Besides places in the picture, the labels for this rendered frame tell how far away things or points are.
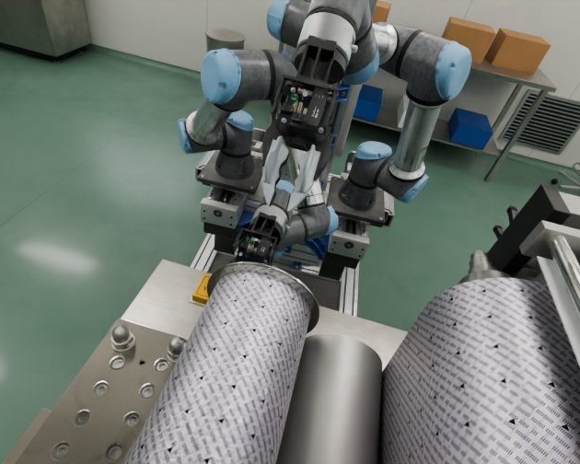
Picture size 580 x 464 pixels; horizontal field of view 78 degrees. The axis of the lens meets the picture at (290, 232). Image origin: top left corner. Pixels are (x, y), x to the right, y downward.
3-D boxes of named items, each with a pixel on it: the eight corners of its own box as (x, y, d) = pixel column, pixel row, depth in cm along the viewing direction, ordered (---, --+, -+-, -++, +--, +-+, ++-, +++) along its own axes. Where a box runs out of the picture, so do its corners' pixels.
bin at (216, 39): (247, 94, 387) (251, 30, 344) (234, 109, 358) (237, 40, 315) (214, 86, 389) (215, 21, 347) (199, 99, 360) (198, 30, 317)
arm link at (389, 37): (393, 19, 97) (271, -27, 61) (428, 32, 92) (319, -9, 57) (375, 64, 103) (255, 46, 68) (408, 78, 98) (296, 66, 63)
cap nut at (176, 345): (192, 347, 63) (191, 333, 60) (182, 366, 60) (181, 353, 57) (172, 341, 63) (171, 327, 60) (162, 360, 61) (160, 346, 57)
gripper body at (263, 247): (229, 248, 64) (250, 207, 72) (227, 278, 69) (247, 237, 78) (271, 260, 63) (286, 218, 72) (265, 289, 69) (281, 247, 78)
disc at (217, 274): (307, 348, 50) (332, 283, 40) (307, 351, 50) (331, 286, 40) (207, 318, 51) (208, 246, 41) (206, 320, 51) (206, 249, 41)
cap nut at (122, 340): (139, 336, 63) (135, 322, 60) (127, 354, 60) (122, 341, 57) (120, 330, 63) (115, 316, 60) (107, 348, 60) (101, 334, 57)
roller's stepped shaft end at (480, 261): (483, 264, 47) (497, 248, 45) (492, 300, 43) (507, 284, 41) (459, 258, 47) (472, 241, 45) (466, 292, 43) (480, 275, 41)
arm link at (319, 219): (288, 61, 99) (323, 233, 103) (251, 62, 94) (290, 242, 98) (308, 40, 89) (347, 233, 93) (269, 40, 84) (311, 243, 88)
